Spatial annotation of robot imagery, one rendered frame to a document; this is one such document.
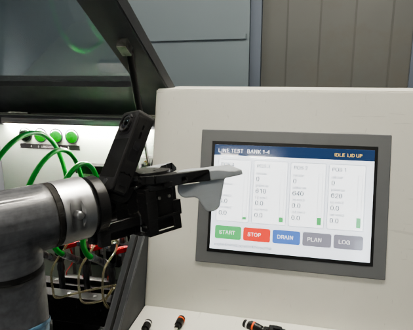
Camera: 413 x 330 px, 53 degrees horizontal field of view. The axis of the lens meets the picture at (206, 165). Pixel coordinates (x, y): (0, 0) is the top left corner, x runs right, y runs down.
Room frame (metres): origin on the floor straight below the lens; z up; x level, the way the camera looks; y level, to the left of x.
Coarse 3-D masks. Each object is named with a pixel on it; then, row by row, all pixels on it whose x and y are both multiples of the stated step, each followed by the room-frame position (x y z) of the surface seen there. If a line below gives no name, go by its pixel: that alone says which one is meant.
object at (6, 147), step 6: (24, 132) 1.14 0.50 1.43; (30, 132) 1.16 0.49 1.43; (36, 132) 1.18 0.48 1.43; (42, 132) 1.21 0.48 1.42; (12, 138) 1.10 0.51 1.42; (18, 138) 1.11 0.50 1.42; (48, 138) 1.24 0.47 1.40; (6, 144) 1.07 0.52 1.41; (12, 144) 1.08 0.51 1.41; (54, 144) 1.27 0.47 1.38; (6, 150) 1.06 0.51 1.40; (0, 156) 1.04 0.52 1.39; (60, 156) 1.30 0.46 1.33; (60, 162) 1.30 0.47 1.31; (66, 168) 1.32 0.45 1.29
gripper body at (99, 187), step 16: (144, 176) 0.51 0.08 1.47; (96, 192) 0.47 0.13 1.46; (128, 192) 0.51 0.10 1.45; (144, 192) 0.50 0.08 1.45; (160, 192) 0.52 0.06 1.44; (112, 208) 0.50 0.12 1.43; (128, 208) 0.51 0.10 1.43; (144, 208) 0.50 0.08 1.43; (160, 208) 0.52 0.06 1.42; (176, 208) 0.53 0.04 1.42; (112, 224) 0.48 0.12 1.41; (128, 224) 0.50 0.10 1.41; (144, 224) 0.52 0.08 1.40; (160, 224) 0.52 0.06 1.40; (176, 224) 0.53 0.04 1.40; (96, 240) 0.49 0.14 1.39; (112, 240) 0.50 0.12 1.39
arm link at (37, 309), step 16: (32, 272) 0.40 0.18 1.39; (0, 288) 0.38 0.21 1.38; (16, 288) 0.39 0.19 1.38; (32, 288) 0.40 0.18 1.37; (0, 304) 0.38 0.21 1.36; (16, 304) 0.39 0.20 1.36; (32, 304) 0.40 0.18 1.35; (48, 304) 0.43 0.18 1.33; (0, 320) 0.38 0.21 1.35; (16, 320) 0.39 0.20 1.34; (32, 320) 0.40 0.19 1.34; (48, 320) 0.42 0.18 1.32
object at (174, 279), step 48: (192, 96) 1.13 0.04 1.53; (240, 96) 1.10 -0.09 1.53; (288, 96) 1.08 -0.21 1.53; (336, 96) 1.05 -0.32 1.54; (384, 96) 1.03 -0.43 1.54; (192, 144) 1.10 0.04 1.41; (192, 240) 1.04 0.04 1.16; (192, 288) 1.01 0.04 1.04; (240, 288) 0.98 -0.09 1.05; (288, 288) 0.96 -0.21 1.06; (336, 288) 0.94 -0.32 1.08; (384, 288) 0.91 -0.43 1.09
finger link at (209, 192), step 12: (192, 168) 0.55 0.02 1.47; (204, 168) 0.54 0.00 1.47; (216, 168) 0.54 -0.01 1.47; (228, 168) 0.55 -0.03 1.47; (216, 180) 0.54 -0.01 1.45; (180, 192) 0.53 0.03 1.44; (192, 192) 0.54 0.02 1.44; (204, 192) 0.54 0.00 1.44; (216, 192) 0.54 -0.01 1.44; (204, 204) 0.54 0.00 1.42; (216, 204) 0.54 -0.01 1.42
